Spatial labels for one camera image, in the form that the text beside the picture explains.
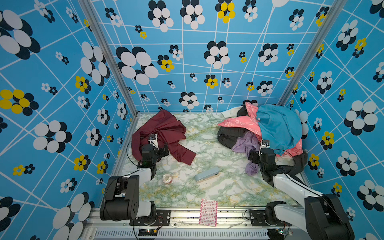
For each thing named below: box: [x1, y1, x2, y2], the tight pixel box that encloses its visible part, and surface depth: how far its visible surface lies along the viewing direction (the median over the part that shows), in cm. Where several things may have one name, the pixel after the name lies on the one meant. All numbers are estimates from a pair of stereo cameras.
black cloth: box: [217, 127, 247, 149], surface depth 103 cm
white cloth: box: [221, 106, 243, 118], surface depth 122 cm
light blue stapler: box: [194, 167, 221, 183], surface depth 86 cm
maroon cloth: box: [131, 109, 197, 166], surface depth 103 cm
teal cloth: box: [256, 104, 303, 156], surface depth 95 cm
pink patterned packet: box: [199, 198, 218, 227], surface depth 77 cm
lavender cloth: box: [231, 131, 261, 177], surface depth 100 cm
